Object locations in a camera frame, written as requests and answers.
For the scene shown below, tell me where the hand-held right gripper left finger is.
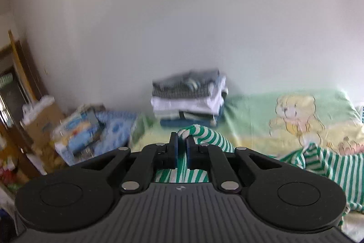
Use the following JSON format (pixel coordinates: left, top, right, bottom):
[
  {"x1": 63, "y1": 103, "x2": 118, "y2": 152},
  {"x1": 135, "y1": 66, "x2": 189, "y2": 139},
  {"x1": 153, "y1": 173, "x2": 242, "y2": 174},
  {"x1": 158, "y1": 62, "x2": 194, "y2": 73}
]
[{"x1": 81, "y1": 132, "x2": 178, "y2": 194}]

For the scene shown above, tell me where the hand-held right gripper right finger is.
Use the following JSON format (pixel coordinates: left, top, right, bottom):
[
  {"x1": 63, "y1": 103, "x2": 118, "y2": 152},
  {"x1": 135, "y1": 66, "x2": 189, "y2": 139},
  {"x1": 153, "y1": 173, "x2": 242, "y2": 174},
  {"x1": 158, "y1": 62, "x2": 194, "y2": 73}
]
[{"x1": 186, "y1": 137, "x2": 283, "y2": 193}]

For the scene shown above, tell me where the green white striped shirt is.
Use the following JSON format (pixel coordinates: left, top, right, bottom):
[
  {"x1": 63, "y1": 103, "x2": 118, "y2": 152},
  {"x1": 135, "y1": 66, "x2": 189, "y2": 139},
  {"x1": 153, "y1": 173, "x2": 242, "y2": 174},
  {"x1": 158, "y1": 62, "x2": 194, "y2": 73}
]
[{"x1": 154, "y1": 124, "x2": 364, "y2": 216}]

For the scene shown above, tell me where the stack of folded clothes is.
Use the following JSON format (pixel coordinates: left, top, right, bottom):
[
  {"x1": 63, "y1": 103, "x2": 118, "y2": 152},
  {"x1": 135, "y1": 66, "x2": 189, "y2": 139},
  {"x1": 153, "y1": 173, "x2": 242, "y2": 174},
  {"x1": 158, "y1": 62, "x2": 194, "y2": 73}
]
[{"x1": 150, "y1": 76, "x2": 228, "y2": 116}]

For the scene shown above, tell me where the blue folded garment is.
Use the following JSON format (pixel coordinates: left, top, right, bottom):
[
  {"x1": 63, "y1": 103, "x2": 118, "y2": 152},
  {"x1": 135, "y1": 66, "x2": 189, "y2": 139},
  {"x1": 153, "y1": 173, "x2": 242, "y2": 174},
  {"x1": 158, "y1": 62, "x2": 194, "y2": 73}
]
[{"x1": 160, "y1": 106, "x2": 225, "y2": 128}]

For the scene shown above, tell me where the white dark-trimmed folded garment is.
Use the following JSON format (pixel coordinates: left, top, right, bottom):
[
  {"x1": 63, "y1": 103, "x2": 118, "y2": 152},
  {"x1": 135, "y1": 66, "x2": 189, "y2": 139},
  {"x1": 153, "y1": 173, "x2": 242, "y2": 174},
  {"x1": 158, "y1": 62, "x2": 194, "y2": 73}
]
[{"x1": 155, "y1": 89, "x2": 228, "y2": 122}]

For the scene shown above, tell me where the blue patterned side table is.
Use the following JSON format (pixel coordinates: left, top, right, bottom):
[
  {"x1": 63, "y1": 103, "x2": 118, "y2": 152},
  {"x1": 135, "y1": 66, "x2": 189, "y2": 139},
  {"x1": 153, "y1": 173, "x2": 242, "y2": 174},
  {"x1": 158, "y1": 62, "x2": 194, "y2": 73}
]
[{"x1": 55, "y1": 110, "x2": 140, "y2": 164}]

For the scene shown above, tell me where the grey patterned folded garment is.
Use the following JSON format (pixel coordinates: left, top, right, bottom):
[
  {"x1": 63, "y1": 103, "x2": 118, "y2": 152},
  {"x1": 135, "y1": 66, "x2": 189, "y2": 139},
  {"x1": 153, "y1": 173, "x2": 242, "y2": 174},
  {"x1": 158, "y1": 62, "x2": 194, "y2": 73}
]
[{"x1": 152, "y1": 69, "x2": 221, "y2": 99}]

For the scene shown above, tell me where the bear print blanket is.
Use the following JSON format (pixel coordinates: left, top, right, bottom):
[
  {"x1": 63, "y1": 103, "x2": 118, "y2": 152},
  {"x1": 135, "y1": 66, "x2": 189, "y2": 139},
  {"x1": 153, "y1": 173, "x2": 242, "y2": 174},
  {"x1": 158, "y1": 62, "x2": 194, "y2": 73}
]
[{"x1": 129, "y1": 89, "x2": 364, "y2": 238}]

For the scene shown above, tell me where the cardboard box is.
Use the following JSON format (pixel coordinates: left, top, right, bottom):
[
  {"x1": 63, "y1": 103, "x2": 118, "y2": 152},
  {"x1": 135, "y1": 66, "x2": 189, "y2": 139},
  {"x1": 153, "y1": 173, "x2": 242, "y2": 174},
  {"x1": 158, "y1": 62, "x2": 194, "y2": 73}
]
[{"x1": 22, "y1": 95, "x2": 65, "y2": 147}]

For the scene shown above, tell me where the wooden shelf unit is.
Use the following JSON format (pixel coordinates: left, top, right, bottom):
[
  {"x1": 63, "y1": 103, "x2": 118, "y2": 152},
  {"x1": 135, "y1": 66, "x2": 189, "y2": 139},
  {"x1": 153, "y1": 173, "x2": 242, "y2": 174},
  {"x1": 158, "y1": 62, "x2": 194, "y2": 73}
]
[{"x1": 0, "y1": 29, "x2": 48, "y2": 176}]

